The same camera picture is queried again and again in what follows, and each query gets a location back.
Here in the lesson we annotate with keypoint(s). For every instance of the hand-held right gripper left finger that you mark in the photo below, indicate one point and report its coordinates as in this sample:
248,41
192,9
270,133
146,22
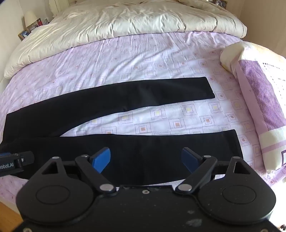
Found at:
101,159

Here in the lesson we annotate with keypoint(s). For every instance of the black pants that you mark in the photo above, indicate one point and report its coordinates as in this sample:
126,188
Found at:
134,96

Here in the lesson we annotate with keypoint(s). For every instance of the pink square-patterned bed sheet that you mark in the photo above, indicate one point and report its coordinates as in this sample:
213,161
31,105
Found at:
167,58

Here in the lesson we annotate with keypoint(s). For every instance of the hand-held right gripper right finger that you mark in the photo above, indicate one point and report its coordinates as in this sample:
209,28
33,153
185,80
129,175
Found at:
190,159

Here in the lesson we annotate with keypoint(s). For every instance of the red candle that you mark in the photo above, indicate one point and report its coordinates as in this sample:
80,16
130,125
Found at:
39,23

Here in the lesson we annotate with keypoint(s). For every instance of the cream duvet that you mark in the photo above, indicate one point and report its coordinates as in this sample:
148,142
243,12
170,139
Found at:
125,20

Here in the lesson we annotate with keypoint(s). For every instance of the small photo frame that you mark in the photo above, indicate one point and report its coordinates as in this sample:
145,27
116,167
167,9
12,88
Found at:
24,34

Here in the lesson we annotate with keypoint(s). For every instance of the purple and cream patterned pillow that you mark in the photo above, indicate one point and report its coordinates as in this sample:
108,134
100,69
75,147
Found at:
263,89

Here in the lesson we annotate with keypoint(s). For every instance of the picture frames on shelf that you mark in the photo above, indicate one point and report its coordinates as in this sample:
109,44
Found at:
219,3

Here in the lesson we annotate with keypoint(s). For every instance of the white table lamp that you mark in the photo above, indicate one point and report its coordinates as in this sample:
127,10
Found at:
30,19

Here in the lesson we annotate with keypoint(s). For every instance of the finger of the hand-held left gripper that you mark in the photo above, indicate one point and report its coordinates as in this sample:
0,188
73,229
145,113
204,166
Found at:
28,157

